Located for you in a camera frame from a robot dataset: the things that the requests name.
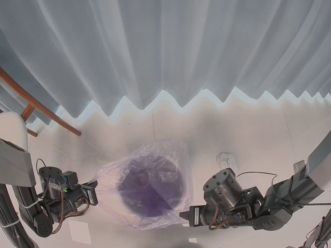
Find pale blue curtain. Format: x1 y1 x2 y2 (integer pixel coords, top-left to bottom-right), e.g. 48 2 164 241
0 0 331 128

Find white cushioned wooden chair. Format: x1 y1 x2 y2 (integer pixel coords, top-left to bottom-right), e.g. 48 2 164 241
0 66 82 154

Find black cable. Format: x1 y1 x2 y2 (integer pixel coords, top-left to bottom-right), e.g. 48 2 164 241
236 172 278 198

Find crumpled white paper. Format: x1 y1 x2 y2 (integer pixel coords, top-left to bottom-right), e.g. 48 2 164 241
216 153 237 170

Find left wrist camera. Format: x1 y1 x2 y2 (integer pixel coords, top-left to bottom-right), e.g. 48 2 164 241
62 171 79 190

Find purple plastic bag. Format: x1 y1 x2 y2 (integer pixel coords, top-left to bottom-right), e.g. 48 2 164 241
89 138 194 231

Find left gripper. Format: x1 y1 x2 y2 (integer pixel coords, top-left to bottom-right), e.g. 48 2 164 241
68 185 98 209

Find white trash bin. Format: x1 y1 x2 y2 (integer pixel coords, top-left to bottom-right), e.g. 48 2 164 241
116 153 185 217

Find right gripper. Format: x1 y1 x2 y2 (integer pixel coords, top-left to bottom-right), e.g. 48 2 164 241
189 205 221 227

